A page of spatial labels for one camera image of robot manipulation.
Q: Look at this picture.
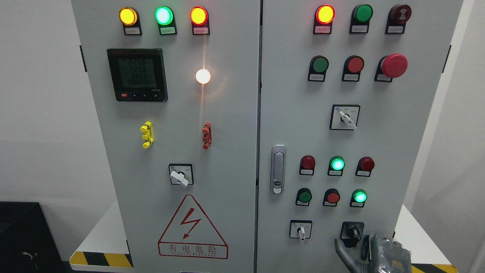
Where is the grey gloved hand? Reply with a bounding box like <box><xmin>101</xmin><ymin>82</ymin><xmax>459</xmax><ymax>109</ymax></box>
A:
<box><xmin>334</xmin><ymin>234</ymin><xmax>412</xmax><ymax>273</ymax></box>

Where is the black rotary knob switch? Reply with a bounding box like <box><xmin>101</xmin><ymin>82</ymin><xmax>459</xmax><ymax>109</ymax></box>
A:
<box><xmin>340</xmin><ymin>221</ymin><xmax>365</xmax><ymax>248</ymax></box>

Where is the green lit push button lower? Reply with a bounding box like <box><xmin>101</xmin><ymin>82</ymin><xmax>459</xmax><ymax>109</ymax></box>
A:
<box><xmin>349</xmin><ymin>189</ymin><xmax>368</xmax><ymax>208</ymax></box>

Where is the red push button lower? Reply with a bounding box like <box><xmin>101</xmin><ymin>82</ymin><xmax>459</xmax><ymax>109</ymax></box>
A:
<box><xmin>322</xmin><ymin>188</ymin><xmax>341</xmax><ymax>207</ymax></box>

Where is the red push button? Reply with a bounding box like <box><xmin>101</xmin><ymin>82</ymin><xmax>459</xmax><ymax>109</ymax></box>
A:
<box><xmin>322</xmin><ymin>188</ymin><xmax>341</xmax><ymax>207</ymax></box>
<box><xmin>341</xmin><ymin>55</ymin><xmax>365</xmax><ymax>82</ymax></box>

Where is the dark red indicator light right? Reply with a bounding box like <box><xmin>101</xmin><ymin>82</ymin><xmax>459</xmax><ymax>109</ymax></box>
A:
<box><xmin>355</xmin><ymin>157</ymin><xmax>375</xmax><ymax>177</ymax></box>

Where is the dark red indicator light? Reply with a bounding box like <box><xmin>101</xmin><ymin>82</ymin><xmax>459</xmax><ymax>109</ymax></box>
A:
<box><xmin>355</xmin><ymin>157</ymin><xmax>375</xmax><ymax>177</ymax></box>
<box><xmin>299</xmin><ymin>155</ymin><xmax>316</xmax><ymax>175</ymax></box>

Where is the green lit indicator light middle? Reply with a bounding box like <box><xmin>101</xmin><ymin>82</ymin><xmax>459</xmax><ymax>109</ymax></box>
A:
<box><xmin>327</xmin><ymin>156</ymin><xmax>345</xmax><ymax>176</ymax></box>

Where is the green lit indicator light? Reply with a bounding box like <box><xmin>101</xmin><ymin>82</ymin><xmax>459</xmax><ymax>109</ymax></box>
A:
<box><xmin>327</xmin><ymin>156</ymin><xmax>345</xmax><ymax>176</ymax></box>
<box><xmin>154</xmin><ymin>6</ymin><xmax>177</xmax><ymax>36</ymax></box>

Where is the dark red indicator light left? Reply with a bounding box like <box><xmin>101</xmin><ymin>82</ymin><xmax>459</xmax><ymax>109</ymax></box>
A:
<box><xmin>299</xmin><ymin>155</ymin><xmax>316</xmax><ymax>175</ymax></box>

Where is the silver cabinet door latch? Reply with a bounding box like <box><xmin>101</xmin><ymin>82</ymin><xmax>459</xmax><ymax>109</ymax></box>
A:
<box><xmin>270</xmin><ymin>144</ymin><xmax>286</xmax><ymax>194</ymax></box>

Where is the grey right cabinet door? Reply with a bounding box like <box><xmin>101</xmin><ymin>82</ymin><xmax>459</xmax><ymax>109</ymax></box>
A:
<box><xmin>256</xmin><ymin>0</ymin><xmax>463</xmax><ymax>273</ymax></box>

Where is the grey cabinet door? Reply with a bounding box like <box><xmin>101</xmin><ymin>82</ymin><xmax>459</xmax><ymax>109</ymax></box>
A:
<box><xmin>72</xmin><ymin>0</ymin><xmax>261</xmax><ymax>273</ymax></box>
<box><xmin>256</xmin><ymin>0</ymin><xmax>463</xmax><ymax>273</ymax></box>

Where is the red electric hazard warning sticker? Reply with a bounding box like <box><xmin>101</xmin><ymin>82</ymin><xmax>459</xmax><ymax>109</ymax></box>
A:
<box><xmin>158</xmin><ymin>194</ymin><xmax>229</xmax><ymax>259</ymax></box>

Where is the red mushroom emergency stop button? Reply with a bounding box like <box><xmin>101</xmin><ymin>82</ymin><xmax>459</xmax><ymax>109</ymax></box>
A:
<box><xmin>374</xmin><ymin>53</ymin><xmax>408</xmax><ymax>83</ymax></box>

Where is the red push button upper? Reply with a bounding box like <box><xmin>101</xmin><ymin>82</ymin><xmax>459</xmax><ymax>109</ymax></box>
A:
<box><xmin>341</xmin><ymin>55</ymin><xmax>365</xmax><ymax>82</ymax></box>

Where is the green push button upper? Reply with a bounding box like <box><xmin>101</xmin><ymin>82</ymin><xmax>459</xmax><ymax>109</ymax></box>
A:
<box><xmin>308</xmin><ymin>55</ymin><xmax>329</xmax><ymax>82</ymax></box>

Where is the red terminal connector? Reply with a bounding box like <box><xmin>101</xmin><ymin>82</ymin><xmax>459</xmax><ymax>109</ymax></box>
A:
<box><xmin>202</xmin><ymin>122</ymin><xmax>213</xmax><ymax>150</ymax></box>

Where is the dark red buzzer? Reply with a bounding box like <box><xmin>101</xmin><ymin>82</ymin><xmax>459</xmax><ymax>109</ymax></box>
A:
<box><xmin>385</xmin><ymin>5</ymin><xmax>412</xmax><ymax>35</ymax></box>

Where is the dark green indicator light top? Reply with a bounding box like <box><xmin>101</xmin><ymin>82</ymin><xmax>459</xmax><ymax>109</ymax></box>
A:
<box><xmin>349</xmin><ymin>4</ymin><xmax>374</xmax><ymax>34</ymax></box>

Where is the red-rimmed lit indicator light right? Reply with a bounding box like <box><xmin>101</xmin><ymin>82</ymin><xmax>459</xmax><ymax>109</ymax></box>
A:
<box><xmin>313</xmin><ymin>5</ymin><xmax>335</xmax><ymax>35</ymax></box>

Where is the red-rimmed lit indicator light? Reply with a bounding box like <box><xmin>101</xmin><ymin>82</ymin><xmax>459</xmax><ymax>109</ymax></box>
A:
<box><xmin>189</xmin><ymin>6</ymin><xmax>211</xmax><ymax>36</ymax></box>
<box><xmin>313</xmin><ymin>5</ymin><xmax>335</xmax><ymax>35</ymax></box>

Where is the white glowing indicator lamp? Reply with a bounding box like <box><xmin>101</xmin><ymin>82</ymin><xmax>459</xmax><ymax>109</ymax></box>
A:
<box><xmin>195</xmin><ymin>69</ymin><xmax>211</xmax><ymax>85</ymax></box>

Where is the yellow terminal connector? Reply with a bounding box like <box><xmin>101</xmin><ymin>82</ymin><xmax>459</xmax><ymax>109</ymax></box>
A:
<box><xmin>140</xmin><ymin>121</ymin><xmax>154</xmax><ymax>149</ymax></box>

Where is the grey left cabinet door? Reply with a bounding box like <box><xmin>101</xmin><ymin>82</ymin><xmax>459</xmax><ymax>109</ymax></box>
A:
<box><xmin>72</xmin><ymin>0</ymin><xmax>261</xmax><ymax>273</ymax></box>

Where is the white platform with hazard stripes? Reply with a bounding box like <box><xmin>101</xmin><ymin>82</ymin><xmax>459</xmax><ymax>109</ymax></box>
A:
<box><xmin>67</xmin><ymin>202</ymin><xmax>457</xmax><ymax>273</ymax></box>

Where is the red-rimmed lit indicator light left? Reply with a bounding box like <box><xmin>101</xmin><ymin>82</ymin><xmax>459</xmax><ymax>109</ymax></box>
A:
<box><xmin>189</xmin><ymin>6</ymin><xmax>211</xmax><ymax>36</ymax></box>

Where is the black digital power meter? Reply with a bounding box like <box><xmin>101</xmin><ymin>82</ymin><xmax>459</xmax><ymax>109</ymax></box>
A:
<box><xmin>107</xmin><ymin>48</ymin><xmax>168</xmax><ymax>102</ymax></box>

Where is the green lit indicator light left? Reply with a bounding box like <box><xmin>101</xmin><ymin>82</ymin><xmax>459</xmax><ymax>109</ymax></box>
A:
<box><xmin>154</xmin><ymin>6</ymin><xmax>177</xmax><ymax>36</ymax></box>

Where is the yellow indicator light top left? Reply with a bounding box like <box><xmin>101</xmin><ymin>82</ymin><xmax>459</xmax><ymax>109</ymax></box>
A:
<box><xmin>119</xmin><ymin>6</ymin><xmax>142</xmax><ymax>36</ymax></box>

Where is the black box bottom left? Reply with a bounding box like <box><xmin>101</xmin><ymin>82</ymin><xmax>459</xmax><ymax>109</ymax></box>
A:
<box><xmin>0</xmin><ymin>201</ymin><xmax>65</xmax><ymax>273</ymax></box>

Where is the white lever selector switch lower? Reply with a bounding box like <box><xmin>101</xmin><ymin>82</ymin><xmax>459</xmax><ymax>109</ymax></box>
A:
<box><xmin>289</xmin><ymin>220</ymin><xmax>313</xmax><ymax>241</ymax></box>

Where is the white lever selector switch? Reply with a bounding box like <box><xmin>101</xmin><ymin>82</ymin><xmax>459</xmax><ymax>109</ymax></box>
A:
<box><xmin>289</xmin><ymin>220</ymin><xmax>313</xmax><ymax>241</ymax></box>
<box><xmin>329</xmin><ymin>104</ymin><xmax>361</xmax><ymax>131</ymax></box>
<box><xmin>168</xmin><ymin>163</ymin><xmax>194</xmax><ymax>188</ymax></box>

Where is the white lever selector switch upper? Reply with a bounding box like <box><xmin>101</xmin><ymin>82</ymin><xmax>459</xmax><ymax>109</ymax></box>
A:
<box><xmin>329</xmin><ymin>104</ymin><xmax>361</xmax><ymax>131</ymax></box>

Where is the white lever selector switch left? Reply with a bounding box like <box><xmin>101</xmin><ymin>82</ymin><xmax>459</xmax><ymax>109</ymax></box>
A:
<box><xmin>168</xmin><ymin>163</ymin><xmax>194</xmax><ymax>188</ymax></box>

